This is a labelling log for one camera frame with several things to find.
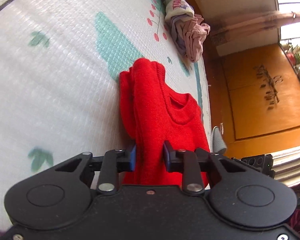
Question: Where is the white pink printed garment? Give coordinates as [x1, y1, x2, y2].
[165, 0, 210, 63]

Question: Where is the dinosaur print play mat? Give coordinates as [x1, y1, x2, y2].
[0, 0, 211, 232]

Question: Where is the red knit sweater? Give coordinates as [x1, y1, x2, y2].
[119, 58, 209, 185]

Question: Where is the brown curtain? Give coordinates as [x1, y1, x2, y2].
[210, 11, 300, 44]

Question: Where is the wooden cabinet door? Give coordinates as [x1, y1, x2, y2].
[223, 44, 300, 140]

